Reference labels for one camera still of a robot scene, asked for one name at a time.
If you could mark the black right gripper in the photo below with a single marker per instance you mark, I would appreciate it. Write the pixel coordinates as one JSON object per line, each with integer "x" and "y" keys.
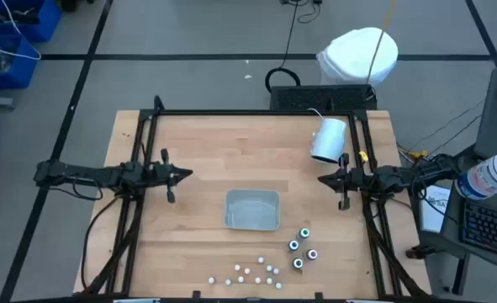
{"x": 353, "y": 179}

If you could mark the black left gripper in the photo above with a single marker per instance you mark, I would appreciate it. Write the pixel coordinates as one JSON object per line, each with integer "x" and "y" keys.
{"x": 162, "y": 174}

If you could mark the large green food coloring bottle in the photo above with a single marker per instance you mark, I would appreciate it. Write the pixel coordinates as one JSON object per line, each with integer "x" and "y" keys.
{"x": 304, "y": 232}

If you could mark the large blue food coloring bottle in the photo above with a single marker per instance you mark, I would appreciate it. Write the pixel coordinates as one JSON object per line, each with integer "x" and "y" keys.
{"x": 293, "y": 245}

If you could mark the large purple food coloring bottle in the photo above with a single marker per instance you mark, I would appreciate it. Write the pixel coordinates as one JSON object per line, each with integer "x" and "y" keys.
{"x": 312, "y": 254}

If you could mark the large dark-tipped food coloring bottle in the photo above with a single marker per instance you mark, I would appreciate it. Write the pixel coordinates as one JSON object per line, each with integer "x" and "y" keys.
{"x": 297, "y": 264}

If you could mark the small dark food coloring bottle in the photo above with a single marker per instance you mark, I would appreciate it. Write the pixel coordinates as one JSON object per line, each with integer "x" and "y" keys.
{"x": 269, "y": 280}
{"x": 260, "y": 259}
{"x": 276, "y": 271}

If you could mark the small blue food coloring bottle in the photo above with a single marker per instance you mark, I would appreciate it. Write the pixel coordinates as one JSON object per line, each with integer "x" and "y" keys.
{"x": 269, "y": 267}

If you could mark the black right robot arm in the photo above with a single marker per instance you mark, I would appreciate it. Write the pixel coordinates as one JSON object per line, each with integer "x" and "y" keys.
{"x": 399, "y": 177}

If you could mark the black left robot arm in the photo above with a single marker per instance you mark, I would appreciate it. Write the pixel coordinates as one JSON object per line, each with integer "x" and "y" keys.
{"x": 84, "y": 172}

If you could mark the small yellow tag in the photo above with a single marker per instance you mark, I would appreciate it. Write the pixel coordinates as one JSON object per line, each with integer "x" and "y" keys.
{"x": 362, "y": 156}

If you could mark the white cylinder with black opening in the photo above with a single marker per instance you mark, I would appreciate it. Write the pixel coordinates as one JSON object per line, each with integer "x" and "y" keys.
{"x": 330, "y": 139}

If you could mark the clear plastic tray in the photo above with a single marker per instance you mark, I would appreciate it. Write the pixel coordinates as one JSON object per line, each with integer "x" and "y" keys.
{"x": 252, "y": 210}

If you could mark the black vented computer case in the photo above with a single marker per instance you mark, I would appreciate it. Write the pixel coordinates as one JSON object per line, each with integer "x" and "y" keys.
{"x": 307, "y": 97}

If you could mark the white printed paper sheet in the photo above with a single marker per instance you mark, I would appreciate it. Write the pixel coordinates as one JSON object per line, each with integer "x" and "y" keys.
{"x": 433, "y": 214}

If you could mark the white lined trash bin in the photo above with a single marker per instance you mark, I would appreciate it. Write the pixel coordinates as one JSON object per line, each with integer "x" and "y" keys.
{"x": 349, "y": 54}

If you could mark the white LED light bar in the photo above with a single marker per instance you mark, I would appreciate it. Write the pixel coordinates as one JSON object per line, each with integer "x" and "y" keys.
{"x": 136, "y": 300}
{"x": 370, "y": 301}

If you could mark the dark grey desk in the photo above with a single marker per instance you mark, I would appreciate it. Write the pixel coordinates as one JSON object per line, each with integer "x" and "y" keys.
{"x": 456, "y": 227}

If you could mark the white wipes canister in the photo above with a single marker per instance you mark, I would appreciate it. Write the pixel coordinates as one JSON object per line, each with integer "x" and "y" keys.
{"x": 488, "y": 174}

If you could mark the black backlit keyboard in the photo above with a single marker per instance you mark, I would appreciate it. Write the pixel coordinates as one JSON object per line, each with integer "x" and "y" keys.
{"x": 492, "y": 229}

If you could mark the blue plastic storage bin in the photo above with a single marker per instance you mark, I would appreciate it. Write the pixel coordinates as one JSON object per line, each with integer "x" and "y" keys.
{"x": 50, "y": 17}
{"x": 4, "y": 80}

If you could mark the small black frame bracket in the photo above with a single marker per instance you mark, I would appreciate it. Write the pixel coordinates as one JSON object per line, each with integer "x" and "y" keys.
{"x": 196, "y": 294}
{"x": 318, "y": 296}

